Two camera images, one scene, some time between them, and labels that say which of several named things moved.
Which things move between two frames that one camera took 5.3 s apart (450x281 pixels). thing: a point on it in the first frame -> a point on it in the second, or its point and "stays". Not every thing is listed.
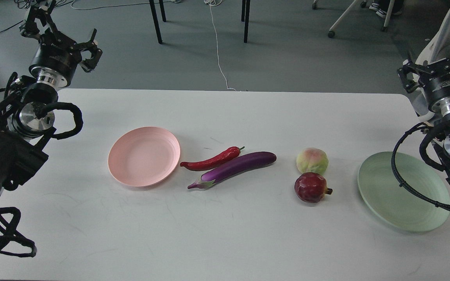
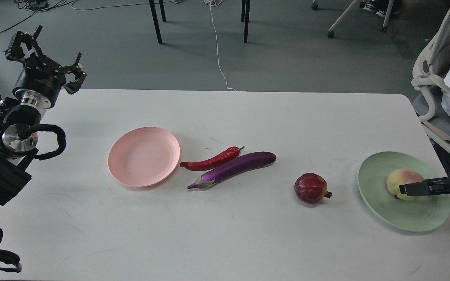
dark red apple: (311, 187) stays
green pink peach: (312, 160) -> (401, 176)
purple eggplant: (233, 168) stays
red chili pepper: (224, 156) stays
